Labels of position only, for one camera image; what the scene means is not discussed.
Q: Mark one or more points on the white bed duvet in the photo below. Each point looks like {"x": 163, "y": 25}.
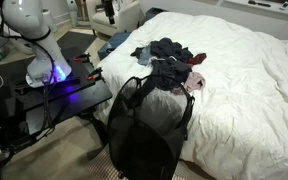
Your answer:
{"x": 239, "y": 126}

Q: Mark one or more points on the blue denim cloth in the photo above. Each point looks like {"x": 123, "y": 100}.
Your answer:
{"x": 145, "y": 55}

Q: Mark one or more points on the orange black clamp rear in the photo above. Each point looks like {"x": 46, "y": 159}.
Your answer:
{"x": 83, "y": 58}

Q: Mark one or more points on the cream armchair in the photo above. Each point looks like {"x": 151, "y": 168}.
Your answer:
{"x": 126, "y": 19}

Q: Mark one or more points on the black remote on shelf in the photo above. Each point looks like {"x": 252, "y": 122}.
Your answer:
{"x": 258, "y": 3}

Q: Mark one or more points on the orange black clamp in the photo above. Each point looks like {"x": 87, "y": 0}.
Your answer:
{"x": 83, "y": 58}
{"x": 95, "y": 75}

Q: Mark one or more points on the black mesh laundry basket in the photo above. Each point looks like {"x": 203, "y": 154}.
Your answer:
{"x": 147, "y": 127}

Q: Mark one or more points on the dark gray cloth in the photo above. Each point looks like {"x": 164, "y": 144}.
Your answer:
{"x": 167, "y": 74}

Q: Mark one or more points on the dark floor rug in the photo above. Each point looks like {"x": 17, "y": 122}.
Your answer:
{"x": 74, "y": 39}

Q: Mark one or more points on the orange black clamp front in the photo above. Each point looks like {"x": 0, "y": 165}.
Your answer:
{"x": 95, "y": 75}

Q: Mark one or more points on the white wall shelf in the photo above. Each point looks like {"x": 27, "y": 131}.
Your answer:
{"x": 279, "y": 7}

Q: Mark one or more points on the dark red cloth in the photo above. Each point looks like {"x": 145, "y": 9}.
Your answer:
{"x": 198, "y": 59}

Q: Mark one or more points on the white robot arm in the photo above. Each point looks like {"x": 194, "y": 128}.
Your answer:
{"x": 26, "y": 18}

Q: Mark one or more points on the dark navy cloth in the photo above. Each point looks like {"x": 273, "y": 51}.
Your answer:
{"x": 165, "y": 48}

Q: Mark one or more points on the pink cloth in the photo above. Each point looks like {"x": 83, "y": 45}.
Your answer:
{"x": 190, "y": 82}

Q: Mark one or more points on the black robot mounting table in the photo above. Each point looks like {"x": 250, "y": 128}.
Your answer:
{"x": 21, "y": 106}

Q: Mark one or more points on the blue storage box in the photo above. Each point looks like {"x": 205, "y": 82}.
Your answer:
{"x": 116, "y": 40}

